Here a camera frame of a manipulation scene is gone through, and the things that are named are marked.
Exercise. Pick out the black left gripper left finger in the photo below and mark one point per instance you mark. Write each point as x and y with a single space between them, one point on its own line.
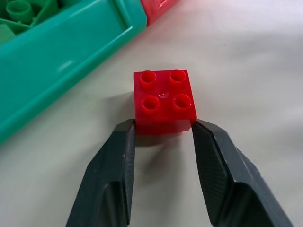
106 175

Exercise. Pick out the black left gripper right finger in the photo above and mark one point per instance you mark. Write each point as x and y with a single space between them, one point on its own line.
227 170

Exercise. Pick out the red four-stud building block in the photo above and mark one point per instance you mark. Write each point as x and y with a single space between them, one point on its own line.
163 104

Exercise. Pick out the green plastic bin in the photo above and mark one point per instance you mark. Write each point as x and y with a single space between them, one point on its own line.
61 56

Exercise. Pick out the red plastic bin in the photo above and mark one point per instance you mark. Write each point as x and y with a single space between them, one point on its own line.
155 8

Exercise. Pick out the green building block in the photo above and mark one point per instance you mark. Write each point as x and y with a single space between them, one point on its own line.
20 10
6 33

